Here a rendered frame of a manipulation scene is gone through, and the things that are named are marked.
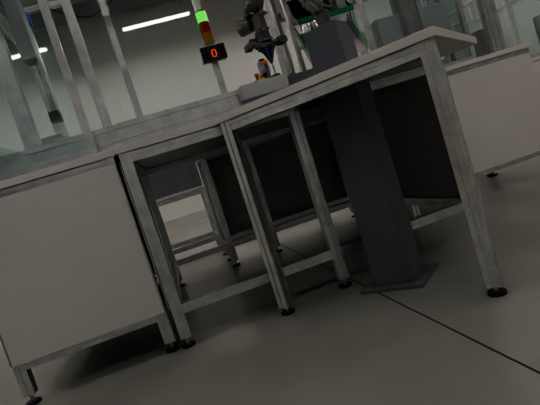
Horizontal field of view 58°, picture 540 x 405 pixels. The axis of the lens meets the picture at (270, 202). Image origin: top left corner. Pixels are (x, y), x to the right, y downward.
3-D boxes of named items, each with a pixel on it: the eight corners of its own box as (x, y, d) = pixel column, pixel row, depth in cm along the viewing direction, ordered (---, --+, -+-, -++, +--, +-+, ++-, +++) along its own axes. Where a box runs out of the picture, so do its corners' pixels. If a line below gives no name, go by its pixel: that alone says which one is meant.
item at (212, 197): (497, 173, 381) (467, 68, 375) (233, 267, 339) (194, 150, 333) (468, 176, 418) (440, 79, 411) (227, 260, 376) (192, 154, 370)
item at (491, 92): (562, 169, 317) (529, 42, 310) (415, 223, 296) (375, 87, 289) (494, 174, 383) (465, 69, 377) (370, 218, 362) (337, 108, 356)
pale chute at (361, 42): (368, 49, 226) (367, 41, 223) (341, 58, 226) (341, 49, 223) (347, 21, 245) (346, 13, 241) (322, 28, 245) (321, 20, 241)
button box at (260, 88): (290, 86, 205) (286, 72, 204) (243, 100, 201) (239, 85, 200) (286, 90, 211) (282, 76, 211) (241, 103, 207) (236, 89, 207)
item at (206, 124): (444, 58, 218) (443, 51, 218) (115, 155, 189) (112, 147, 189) (337, 112, 356) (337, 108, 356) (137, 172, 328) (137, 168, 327)
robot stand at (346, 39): (349, 71, 183) (333, 18, 181) (317, 83, 191) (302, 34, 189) (362, 70, 194) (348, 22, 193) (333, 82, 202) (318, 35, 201)
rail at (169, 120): (320, 90, 215) (312, 66, 214) (122, 147, 198) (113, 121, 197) (317, 92, 220) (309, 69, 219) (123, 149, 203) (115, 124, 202)
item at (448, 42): (435, 34, 143) (432, 25, 142) (214, 124, 194) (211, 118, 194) (477, 43, 200) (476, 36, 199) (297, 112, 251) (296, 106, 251)
